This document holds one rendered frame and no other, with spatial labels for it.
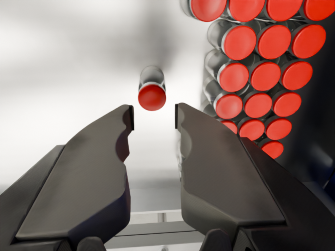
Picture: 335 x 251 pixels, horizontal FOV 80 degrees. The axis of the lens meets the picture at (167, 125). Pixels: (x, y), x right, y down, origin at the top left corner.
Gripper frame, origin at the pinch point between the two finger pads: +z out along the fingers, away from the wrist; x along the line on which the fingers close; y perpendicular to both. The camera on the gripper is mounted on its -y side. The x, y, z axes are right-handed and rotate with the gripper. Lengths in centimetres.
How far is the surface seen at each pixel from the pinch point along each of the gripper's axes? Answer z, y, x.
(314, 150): 7.2, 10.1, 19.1
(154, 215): 95, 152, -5
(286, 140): 7.2, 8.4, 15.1
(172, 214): 95, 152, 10
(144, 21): 7.0, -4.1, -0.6
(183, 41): 7.0, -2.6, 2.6
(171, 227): 49, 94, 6
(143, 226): 50, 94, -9
